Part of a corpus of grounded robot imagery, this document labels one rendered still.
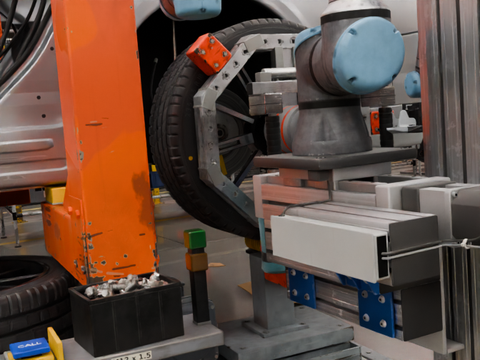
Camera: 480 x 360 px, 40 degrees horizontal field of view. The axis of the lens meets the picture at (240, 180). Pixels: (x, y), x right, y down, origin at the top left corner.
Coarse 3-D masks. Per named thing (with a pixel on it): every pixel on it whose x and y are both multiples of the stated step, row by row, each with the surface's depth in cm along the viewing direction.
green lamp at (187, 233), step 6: (198, 228) 148; (186, 234) 145; (192, 234) 144; (198, 234) 144; (204, 234) 145; (186, 240) 145; (192, 240) 144; (198, 240) 144; (204, 240) 145; (186, 246) 145; (192, 246) 144; (198, 246) 144; (204, 246) 145
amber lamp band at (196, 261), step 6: (186, 252) 147; (204, 252) 146; (186, 258) 146; (192, 258) 144; (198, 258) 144; (204, 258) 145; (186, 264) 147; (192, 264) 144; (198, 264) 145; (204, 264) 145; (192, 270) 144; (198, 270) 145; (204, 270) 146
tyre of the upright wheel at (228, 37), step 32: (224, 32) 188; (256, 32) 191; (288, 32) 196; (192, 64) 184; (160, 96) 197; (192, 96) 184; (160, 128) 192; (192, 128) 185; (160, 160) 196; (192, 160) 185; (192, 192) 186; (224, 224) 191
